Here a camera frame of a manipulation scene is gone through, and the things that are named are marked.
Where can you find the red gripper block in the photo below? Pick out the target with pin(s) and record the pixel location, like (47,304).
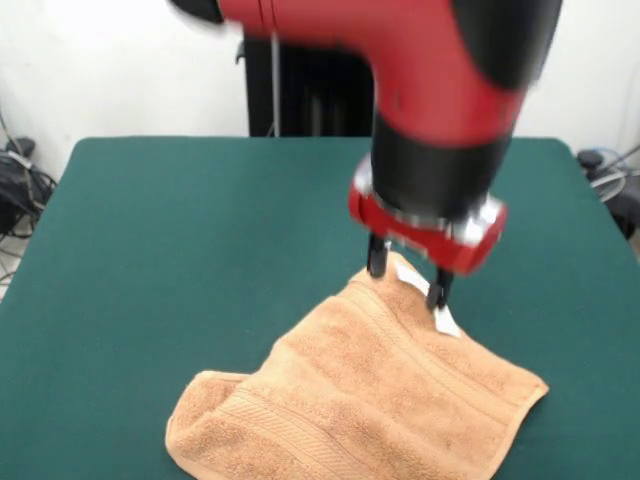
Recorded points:
(450,252)

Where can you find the peach terry towel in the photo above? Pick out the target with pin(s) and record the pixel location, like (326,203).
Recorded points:
(350,390)

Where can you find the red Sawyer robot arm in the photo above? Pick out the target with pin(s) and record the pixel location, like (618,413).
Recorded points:
(440,75)

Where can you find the dark green table cloth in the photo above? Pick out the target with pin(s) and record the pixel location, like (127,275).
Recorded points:
(125,275)

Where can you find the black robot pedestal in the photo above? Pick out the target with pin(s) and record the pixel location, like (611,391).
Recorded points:
(310,90)

